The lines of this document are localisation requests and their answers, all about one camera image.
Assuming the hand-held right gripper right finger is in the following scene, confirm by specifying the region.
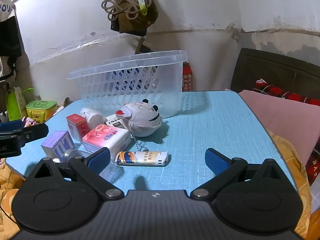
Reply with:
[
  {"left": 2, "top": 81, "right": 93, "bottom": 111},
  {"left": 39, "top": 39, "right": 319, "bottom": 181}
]
[{"left": 190, "top": 148, "right": 293, "bottom": 201}]

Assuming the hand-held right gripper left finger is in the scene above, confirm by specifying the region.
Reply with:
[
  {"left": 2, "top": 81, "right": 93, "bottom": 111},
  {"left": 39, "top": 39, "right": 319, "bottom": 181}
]
[{"left": 24, "top": 147, "right": 124, "bottom": 201}]

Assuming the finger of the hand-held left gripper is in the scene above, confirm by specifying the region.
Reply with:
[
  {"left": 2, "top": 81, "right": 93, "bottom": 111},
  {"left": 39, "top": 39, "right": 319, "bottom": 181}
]
[
  {"left": 0, "top": 119, "right": 25, "bottom": 132},
  {"left": 0, "top": 123, "right": 49, "bottom": 143}
]

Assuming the purple-capped clear bottle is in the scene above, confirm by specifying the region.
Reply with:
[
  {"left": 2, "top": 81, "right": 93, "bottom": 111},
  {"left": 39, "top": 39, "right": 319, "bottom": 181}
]
[{"left": 41, "top": 131, "right": 75, "bottom": 159}]

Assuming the white cigarette pack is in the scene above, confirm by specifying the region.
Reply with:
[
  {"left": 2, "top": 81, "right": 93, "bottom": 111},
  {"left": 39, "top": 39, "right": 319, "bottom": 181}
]
[{"left": 105, "top": 114, "right": 125, "bottom": 128}]

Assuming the red small box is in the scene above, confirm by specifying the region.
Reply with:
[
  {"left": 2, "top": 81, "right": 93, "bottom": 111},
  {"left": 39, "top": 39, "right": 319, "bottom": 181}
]
[{"left": 66, "top": 114, "right": 90, "bottom": 142}]

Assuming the printed lighter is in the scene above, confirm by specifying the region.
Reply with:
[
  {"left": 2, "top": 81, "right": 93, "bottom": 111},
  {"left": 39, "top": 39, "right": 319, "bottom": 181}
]
[{"left": 115, "top": 151, "right": 168, "bottom": 167}]

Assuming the white small bottle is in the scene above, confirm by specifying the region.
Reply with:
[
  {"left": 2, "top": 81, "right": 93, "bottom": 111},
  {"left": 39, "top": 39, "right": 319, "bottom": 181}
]
[{"left": 80, "top": 107, "right": 107, "bottom": 130}]

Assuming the grey plush toy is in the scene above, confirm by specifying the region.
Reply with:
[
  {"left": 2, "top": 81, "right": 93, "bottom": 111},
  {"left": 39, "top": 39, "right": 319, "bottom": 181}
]
[{"left": 115, "top": 99, "right": 163, "bottom": 153}]

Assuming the clear plastic basket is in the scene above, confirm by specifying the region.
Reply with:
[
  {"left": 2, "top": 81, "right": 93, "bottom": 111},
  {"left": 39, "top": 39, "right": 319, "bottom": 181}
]
[{"left": 67, "top": 50, "right": 188, "bottom": 119}]

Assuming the floral printed packet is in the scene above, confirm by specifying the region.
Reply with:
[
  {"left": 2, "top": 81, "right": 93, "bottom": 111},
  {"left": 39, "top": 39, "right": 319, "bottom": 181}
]
[{"left": 21, "top": 116, "right": 46, "bottom": 126}]

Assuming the green paper bag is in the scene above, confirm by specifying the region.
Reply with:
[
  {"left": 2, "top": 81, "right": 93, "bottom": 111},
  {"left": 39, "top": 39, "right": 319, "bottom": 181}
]
[{"left": 5, "top": 87, "right": 34, "bottom": 122}]

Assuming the green box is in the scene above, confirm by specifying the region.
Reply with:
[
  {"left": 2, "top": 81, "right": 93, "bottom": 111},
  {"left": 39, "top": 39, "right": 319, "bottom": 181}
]
[{"left": 26, "top": 100, "right": 57, "bottom": 123}]

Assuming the pink paper sheet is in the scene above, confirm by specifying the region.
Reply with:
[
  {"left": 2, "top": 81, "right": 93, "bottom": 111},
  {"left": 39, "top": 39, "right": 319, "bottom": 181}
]
[{"left": 239, "top": 90, "right": 320, "bottom": 167}]

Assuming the dark hanging cloth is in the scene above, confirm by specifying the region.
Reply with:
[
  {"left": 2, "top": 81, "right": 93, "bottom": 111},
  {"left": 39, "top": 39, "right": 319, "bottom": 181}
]
[{"left": 0, "top": 15, "right": 23, "bottom": 58}]

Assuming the blue bag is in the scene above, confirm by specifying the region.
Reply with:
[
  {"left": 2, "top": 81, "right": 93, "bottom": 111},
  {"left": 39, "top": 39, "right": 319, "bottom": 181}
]
[{"left": 112, "top": 66, "right": 160, "bottom": 90}]

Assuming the red printed box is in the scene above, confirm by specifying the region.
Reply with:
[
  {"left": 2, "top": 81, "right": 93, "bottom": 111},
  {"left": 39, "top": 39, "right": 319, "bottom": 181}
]
[{"left": 182, "top": 62, "right": 193, "bottom": 92}]

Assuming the red plaid blanket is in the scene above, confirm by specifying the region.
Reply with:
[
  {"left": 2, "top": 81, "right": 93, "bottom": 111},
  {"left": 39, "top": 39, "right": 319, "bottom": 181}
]
[{"left": 252, "top": 78, "right": 320, "bottom": 105}]

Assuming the red pouch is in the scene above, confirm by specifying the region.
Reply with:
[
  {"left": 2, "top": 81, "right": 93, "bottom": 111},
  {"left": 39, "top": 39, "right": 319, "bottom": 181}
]
[{"left": 305, "top": 144, "right": 320, "bottom": 187}]

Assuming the dark wooden headboard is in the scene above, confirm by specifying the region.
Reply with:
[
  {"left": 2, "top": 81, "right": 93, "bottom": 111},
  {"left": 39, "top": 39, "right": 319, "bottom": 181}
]
[{"left": 230, "top": 47, "right": 320, "bottom": 98}]

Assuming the white tote bag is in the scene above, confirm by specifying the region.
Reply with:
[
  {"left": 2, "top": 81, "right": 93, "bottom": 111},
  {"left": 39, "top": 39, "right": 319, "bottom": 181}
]
[{"left": 0, "top": 0, "right": 17, "bottom": 22}]

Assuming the brown wooden stick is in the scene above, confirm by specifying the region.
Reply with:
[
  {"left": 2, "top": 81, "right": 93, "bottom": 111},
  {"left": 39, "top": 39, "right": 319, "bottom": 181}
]
[{"left": 134, "top": 36, "right": 159, "bottom": 55}]

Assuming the brown hanging bag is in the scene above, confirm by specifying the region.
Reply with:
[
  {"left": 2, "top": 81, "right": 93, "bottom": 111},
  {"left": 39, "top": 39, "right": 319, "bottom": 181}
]
[{"left": 110, "top": 0, "right": 159, "bottom": 37}]

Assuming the beige coiled rope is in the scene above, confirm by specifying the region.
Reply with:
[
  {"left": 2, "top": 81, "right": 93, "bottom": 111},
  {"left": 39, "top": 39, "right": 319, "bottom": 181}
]
[{"left": 101, "top": 0, "right": 153, "bottom": 22}]

